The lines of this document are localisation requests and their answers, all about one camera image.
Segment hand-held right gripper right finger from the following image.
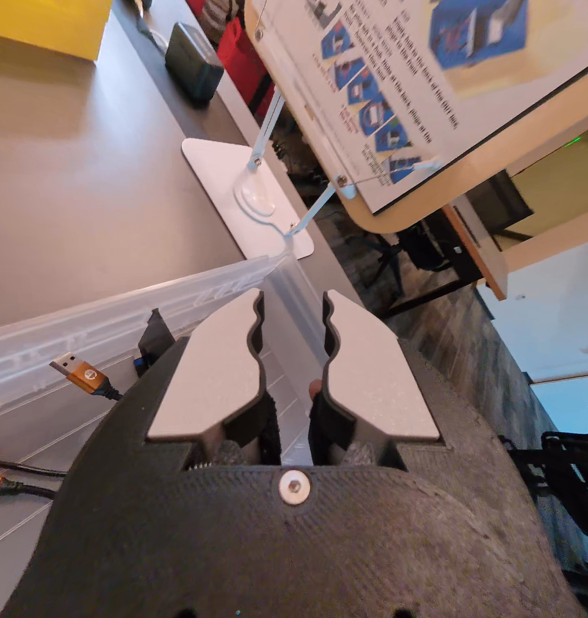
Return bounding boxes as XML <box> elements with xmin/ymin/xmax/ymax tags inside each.
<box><xmin>308</xmin><ymin>289</ymin><xmax>441</xmax><ymax>466</ymax></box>

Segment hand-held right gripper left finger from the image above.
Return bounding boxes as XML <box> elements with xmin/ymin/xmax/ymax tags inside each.
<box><xmin>146</xmin><ymin>288</ymin><xmax>282</xmax><ymax>465</ymax></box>

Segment small black usb hub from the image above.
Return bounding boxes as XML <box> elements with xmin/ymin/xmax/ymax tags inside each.
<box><xmin>137</xmin><ymin>308</ymin><xmax>177</xmax><ymax>378</ymax></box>

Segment black usb cable orange plugs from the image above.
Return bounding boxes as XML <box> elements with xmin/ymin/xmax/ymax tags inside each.
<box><xmin>0</xmin><ymin>351</ymin><xmax>124</xmax><ymax>501</ymax></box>

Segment clear plastic bin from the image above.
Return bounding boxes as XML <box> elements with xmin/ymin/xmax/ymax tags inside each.
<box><xmin>0</xmin><ymin>253</ymin><xmax>326</xmax><ymax>551</ymax></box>

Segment yellow plastic bin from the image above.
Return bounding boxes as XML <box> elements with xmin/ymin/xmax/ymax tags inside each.
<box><xmin>0</xmin><ymin>0</ymin><xmax>112</xmax><ymax>62</ymax></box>

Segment wooden-edged office desk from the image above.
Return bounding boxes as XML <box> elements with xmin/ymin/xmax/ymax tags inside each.
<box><xmin>441</xmin><ymin>203</ymin><xmax>509</xmax><ymax>301</ymax></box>

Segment white board stand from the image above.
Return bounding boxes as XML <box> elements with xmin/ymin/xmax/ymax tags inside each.
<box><xmin>181</xmin><ymin>88</ymin><xmax>358</xmax><ymax>261</ymax></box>

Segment black office chair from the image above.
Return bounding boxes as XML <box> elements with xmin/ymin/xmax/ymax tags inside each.
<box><xmin>499</xmin><ymin>430</ymin><xmax>588</xmax><ymax>540</ymax></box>

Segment printed instruction board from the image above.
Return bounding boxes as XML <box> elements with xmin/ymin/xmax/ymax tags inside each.
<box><xmin>245</xmin><ymin>0</ymin><xmax>588</xmax><ymax>235</ymax></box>

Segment black power adapter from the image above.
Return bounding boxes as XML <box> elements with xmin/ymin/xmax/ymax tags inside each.
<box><xmin>165</xmin><ymin>23</ymin><xmax>225</xmax><ymax>105</ymax></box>

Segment red plastic bin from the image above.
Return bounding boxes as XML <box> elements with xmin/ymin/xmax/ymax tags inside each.
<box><xmin>217</xmin><ymin>18</ymin><xmax>275</xmax><ymax>119</ymax></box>

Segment white adapter cable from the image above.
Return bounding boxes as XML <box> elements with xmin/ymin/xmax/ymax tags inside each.
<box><xmin>136</xmin><ymin>14</ymin><xmax>172</xmax><ymax>52</ymax></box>

